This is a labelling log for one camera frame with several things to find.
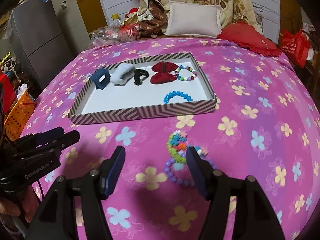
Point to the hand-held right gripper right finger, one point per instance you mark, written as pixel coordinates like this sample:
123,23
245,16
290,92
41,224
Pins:
197,172

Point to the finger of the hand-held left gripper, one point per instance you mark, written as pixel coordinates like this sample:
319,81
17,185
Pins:
47,133
65,138

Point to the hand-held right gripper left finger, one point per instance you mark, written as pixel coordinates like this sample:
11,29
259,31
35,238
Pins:
113,172

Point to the striped cardboard tray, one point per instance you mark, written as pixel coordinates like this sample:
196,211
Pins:
140,92

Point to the person's left hand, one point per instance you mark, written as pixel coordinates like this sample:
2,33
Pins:
15,207

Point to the orange plastic basket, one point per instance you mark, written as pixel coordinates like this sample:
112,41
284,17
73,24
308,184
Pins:
17,115

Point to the red plastic stick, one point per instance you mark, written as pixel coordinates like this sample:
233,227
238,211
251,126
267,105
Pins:
28,103

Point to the white plastic bag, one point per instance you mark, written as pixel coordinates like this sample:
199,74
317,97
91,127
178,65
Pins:
22,90

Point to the red box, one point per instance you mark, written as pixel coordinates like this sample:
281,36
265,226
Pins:
7,92

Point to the pink floral blanket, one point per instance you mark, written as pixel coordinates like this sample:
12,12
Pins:
250,130

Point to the blue hair claw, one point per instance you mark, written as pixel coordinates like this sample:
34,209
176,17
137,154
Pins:
95,76

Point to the patterned cloth bag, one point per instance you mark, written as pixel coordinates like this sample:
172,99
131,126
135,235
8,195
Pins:
8,65

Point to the white fluffy scrunchie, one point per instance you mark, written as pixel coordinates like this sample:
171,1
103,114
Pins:
120,75

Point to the black hair clip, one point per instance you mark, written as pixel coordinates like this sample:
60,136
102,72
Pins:
137,76

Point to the grey refrigerator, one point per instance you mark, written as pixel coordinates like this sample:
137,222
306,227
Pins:
37,35

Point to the red bow hair clip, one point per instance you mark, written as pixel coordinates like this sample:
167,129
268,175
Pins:
160,76

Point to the clear plastic bags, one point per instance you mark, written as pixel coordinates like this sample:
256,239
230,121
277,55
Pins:
107,36

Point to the beige refrigerator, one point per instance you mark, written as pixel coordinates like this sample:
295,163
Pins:
72,25

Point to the wooden door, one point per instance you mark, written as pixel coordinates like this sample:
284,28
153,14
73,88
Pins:
92,12

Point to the yellow cup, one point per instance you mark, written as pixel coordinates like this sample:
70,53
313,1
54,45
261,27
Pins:
115,17

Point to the brown patterned quilt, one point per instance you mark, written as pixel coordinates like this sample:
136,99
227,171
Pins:
150,27

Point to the red plush toy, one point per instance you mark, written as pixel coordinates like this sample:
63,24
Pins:
132,12

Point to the red pillow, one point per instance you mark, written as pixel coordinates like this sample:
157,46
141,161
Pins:
247,37

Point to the white pillow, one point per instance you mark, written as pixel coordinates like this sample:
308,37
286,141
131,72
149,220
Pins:
192,20

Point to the red shopping bag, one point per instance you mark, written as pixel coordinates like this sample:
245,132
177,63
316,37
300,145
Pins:
292,45

